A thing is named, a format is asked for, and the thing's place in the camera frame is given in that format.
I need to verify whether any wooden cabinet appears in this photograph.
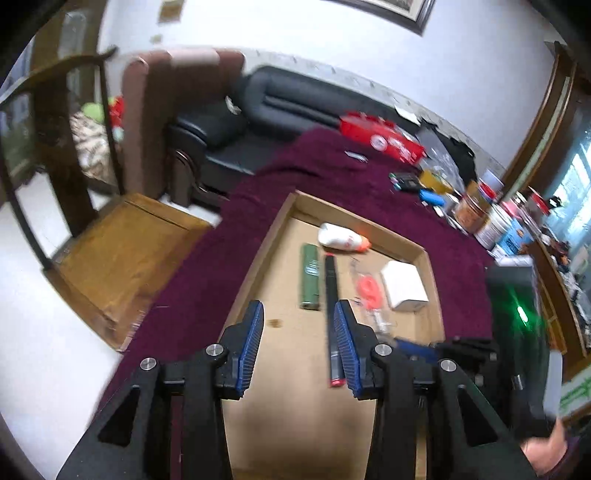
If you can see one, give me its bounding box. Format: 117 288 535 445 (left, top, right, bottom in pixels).
501 41 591 398

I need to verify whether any yellow brown carton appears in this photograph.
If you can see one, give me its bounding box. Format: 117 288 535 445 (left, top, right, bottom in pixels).
418 168 455 195

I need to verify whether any clear jar with blue label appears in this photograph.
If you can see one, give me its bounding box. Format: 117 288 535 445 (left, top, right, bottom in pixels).
496 194 541 257

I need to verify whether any red-capped black marker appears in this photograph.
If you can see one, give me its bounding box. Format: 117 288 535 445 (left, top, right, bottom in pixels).
323 253 347 388

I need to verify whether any black leather sofa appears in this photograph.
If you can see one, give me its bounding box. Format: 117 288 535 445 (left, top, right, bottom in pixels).
168 65 398 195

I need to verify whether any black cloth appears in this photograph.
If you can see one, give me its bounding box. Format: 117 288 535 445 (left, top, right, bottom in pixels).
418 117 478 181

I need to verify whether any cardboard tray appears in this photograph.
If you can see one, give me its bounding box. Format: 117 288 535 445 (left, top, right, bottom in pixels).
221 190 446 480

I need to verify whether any framed wall picture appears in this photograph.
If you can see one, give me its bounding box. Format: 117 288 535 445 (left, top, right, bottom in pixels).
323 0 437 37

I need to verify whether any green lighter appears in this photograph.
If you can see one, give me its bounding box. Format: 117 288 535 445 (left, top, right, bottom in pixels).
298 244 321 311

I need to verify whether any brown armchair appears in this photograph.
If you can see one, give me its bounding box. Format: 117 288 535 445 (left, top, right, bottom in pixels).
122 48 245 208

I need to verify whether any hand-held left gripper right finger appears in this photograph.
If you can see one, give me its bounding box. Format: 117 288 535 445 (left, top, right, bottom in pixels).
333 300 536 480

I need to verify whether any wooden stool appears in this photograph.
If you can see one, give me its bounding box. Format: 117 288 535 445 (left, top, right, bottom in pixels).
46 193 215 352

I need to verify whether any red flat box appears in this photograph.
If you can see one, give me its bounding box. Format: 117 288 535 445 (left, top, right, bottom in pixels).
339 112 426 164

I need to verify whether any white green printed box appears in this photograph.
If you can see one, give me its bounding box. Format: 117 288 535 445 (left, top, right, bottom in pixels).
558 374 591 416

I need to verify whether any white cube charger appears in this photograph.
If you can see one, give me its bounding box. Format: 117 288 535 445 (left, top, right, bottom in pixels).
380 260 429 312

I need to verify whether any white plastic jar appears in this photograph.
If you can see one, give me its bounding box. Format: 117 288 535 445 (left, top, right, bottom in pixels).
475 205 513 250

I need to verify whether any person's right hand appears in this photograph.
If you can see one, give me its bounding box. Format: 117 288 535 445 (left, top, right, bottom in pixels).
521 419 571 477

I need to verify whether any patterned cushion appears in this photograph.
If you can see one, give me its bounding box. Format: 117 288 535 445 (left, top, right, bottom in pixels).
69 99 125 183

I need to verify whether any white glue bottle orange cap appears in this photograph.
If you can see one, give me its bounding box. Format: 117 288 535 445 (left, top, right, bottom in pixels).
318 222 371 254

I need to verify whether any dark wooden chair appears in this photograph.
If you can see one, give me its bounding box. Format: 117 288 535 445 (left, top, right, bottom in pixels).
0 46 125 271

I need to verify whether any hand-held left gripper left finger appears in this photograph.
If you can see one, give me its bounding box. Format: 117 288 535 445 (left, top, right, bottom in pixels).
55 300 265 480

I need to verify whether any clear pack with orange item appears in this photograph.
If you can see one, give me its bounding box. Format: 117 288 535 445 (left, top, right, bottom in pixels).
351 258 398 335

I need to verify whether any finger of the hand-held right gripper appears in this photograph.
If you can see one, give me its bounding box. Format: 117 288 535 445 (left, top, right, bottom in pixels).
394 336 502 370

